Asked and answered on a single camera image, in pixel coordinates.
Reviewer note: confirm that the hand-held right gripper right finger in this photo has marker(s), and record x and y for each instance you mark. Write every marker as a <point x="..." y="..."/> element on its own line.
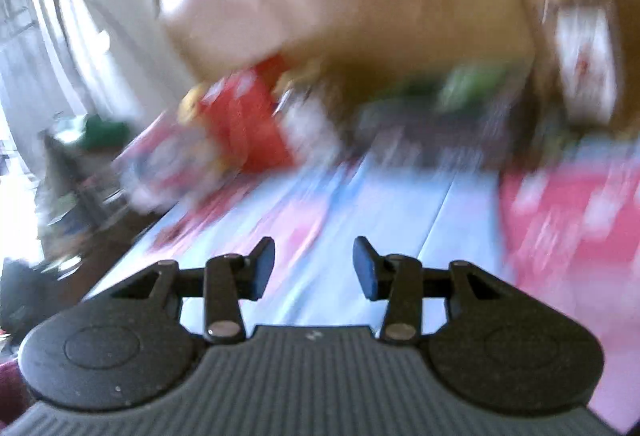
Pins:
<point x="365" y="271"/>

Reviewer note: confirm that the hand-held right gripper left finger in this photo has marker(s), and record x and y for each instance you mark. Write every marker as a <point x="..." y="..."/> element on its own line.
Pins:
<point x="262" y="266"/>

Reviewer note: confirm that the leaf-print green snack packet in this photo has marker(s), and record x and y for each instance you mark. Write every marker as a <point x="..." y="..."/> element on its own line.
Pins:
<point x="470" y="86"/>

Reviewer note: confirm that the pig-print bed sheet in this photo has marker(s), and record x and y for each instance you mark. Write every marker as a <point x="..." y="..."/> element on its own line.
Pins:
<point x="450" y="216"/>

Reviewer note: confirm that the red gift box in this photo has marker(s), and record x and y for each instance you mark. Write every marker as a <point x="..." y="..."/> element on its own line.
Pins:
<point x="245" y="126"/>

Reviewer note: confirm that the pink plush toy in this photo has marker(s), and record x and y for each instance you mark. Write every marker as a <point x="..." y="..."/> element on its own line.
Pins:
<point x="145" y="181"/>

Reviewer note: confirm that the cashew jar with gold lid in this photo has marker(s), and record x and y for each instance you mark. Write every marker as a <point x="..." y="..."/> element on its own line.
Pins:
<point x="307" y="126"/>

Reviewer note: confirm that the black printed box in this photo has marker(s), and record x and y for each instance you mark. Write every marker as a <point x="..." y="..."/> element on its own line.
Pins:
<point x="440" y="141"/>

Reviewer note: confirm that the yellow plush toy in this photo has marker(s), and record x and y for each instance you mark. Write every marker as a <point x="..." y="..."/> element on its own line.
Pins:
<point x="190" y="103"/>

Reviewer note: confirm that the dark furniture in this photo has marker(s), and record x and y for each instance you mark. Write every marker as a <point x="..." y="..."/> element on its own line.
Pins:
<point x="70" y="196"/>

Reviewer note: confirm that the green cloth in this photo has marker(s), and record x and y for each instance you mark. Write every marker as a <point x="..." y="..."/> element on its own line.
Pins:
<point x="105" y="131"/>

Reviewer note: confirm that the black bag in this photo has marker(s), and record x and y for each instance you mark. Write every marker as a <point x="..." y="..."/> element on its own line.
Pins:
<point x="25" y="296"/>

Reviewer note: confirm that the pecan jar with gold lid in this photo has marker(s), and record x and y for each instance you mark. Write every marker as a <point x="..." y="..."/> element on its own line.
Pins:
<point x="585" y="61"/>

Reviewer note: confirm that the grey curtain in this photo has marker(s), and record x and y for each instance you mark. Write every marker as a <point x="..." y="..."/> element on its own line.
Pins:
<point x="55" y="6"/>

